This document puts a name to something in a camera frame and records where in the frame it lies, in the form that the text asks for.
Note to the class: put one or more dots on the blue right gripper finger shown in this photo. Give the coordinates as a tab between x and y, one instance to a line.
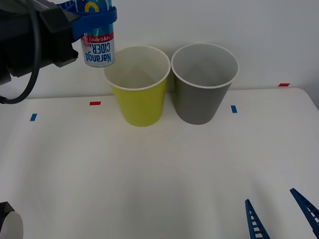
309	211
255	221

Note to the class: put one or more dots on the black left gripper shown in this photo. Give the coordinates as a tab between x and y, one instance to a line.
58	37

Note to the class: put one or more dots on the blue drink can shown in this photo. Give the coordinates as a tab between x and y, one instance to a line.
98	49

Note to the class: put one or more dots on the silver and black left arm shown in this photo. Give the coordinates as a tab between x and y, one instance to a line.
15	37

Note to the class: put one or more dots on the yellow-green plastic bin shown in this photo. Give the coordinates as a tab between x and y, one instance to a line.
139	104

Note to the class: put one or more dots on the grey plastic bin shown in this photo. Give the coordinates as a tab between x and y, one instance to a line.
199	104

